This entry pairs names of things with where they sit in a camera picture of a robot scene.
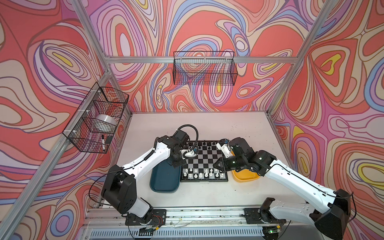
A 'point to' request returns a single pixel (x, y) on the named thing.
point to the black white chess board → (201, 168)
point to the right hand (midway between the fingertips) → (216, 169)
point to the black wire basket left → (94, 122)
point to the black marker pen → (103, 143)
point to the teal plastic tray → (165, 178)
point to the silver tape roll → (106, 118)
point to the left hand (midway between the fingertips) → (182, 159)
